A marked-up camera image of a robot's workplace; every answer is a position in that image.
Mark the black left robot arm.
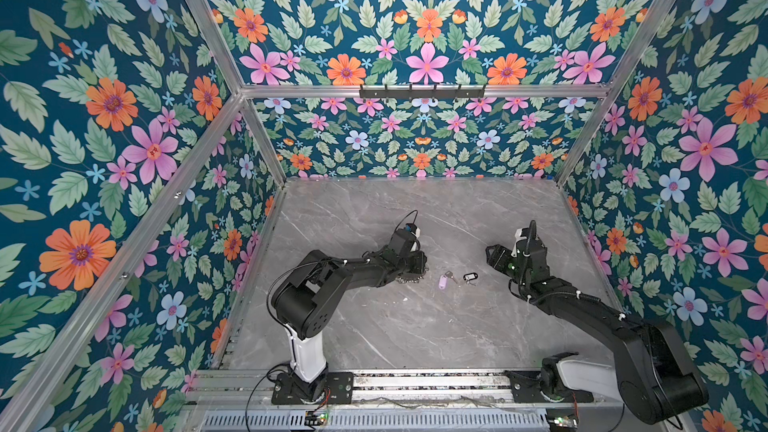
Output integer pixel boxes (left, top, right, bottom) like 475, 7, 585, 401
268, 222, 427, 384

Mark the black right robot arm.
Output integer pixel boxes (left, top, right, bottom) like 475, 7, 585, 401
485, 223, 709, 425

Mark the aluminium back top beam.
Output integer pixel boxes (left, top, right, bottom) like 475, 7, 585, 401
240, 84, 608, 100

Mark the aluminium beam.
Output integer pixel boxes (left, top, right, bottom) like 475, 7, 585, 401
1, 93, 244, 431
240, 84, 608, 100

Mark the aluminium left top beam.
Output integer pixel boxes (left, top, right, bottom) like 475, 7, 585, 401
1, 93, 244, 431

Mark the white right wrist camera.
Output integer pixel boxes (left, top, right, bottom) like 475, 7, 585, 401
515, 227, 530, 249

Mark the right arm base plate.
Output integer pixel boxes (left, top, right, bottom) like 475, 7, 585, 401
503, 370, 595, 403

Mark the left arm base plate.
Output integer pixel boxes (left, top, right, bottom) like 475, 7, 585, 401
271, 372, 355, 405

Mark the white perforated cable duct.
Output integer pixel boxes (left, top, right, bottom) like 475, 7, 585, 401
201, 408, 550, 431

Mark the black hook rail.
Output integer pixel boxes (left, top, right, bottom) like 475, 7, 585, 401
358, 84, 486, 101

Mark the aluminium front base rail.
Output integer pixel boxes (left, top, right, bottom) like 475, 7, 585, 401
186, 363, 625, 408

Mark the aluminium back right post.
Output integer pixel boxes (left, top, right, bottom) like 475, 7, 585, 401
555, 0, 677, 190

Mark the aluminium post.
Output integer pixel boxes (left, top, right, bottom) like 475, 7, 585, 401
185, 0, 286, 190
555, 0, 677, 190

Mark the aluminium back left post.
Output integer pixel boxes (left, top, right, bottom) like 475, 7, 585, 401
185, 0, 286, 190

